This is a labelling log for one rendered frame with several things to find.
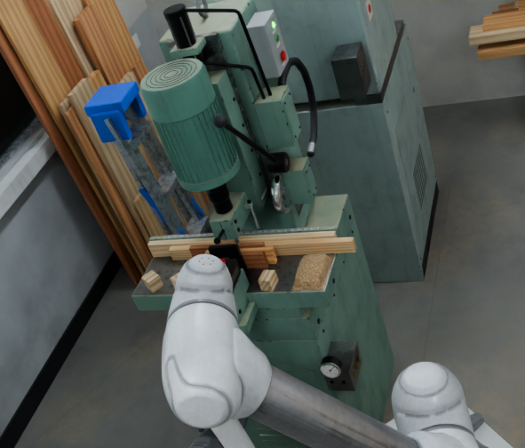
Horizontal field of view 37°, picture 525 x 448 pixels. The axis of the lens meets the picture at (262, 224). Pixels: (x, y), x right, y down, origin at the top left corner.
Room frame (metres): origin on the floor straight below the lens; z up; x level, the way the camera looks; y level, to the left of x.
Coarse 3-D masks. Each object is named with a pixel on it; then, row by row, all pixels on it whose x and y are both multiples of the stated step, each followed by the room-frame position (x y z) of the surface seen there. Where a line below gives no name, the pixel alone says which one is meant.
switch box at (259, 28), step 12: (264, 12) 2.14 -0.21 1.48; (252, 24) 2.09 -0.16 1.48; (264, 24) 2.06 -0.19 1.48; (276, 24) 2.13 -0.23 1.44; (252, 36) 2.08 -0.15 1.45; (264, 36) 2.06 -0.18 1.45; (264, 48) 2.07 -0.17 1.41; (276, 48) 2.08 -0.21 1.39; (264, 60) 2.07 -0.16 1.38; (276, 60) 2.06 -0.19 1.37; (288, 60) 2.14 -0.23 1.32; (264, 72) 2.08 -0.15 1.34; (276, 72) 2.06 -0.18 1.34
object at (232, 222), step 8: (232, 192) 1.97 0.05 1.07; (240, 192) 1.96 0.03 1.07; (232, 200) 1.93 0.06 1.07; (240, 200) 1.92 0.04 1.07; (232, 208) 1.89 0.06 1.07; (240, 208) 1.90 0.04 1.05; (216, 216) 1.88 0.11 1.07; (224, 216) 1.87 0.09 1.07; (232, 216) 1.86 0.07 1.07; (240, 216) 1.89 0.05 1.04; (216, 224) 1.86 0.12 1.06; (224, 224) 1.85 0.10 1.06; (232, 224) 1.84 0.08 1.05; (240, 224) 1.87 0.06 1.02; (216, 232) 1.87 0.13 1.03; (232, 232) 1.84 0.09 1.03; (240, 232) 1.86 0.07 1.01
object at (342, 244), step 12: (288, 240) 1.84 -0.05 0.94; (300, 240) 1.81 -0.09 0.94; (312, 240) 1.80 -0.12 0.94; (324, 240) 1.78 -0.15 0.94; (336, 240) 1.76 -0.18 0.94; (348, 240) 1.74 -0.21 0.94; (180, 252) 1.98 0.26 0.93; (276, 252) 1.84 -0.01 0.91; (288, 252) 1.82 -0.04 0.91; (300, 252) 1.80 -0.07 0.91; (312, 252) 1.79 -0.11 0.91; (324, 252) 1.77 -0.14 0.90; (336, 252) 1.75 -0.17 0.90
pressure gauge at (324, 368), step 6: (324, 360) 1.59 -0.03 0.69; (330, 360) 1.58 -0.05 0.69; (336, 360) 1.58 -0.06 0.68; (324, 366) 1.58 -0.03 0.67; (330, 366) 1.57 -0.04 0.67; (336, 366) 1.56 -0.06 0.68; (342, 366) 1.58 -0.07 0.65; (324, 372) 1.58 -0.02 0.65; (330, 372) 1.58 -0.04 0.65; (336, 372) 1.57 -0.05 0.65
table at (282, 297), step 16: (288, 256) 1.82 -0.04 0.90; (336, 256) 1.75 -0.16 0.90; (160, 272) 1.96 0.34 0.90; (176, 272) 1.93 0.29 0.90; (256, 272) 1.80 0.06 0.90; (288, 272) 1.75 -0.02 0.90; (336, 272) 1.72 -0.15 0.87; (144, 288) 1.91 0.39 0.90; (160, 288) 1.88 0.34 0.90; (256, 288) 1.73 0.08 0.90; (288, 288) 1.68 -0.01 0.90; (144, 304) 1.88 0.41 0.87; (160, 304) 1.86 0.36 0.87; (256, 304) 1.71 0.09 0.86; (272, 304) 1.69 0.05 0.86; (288, 304) 1.67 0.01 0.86; (304, 304) 1.65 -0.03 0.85; (320, 304) 1.63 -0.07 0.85
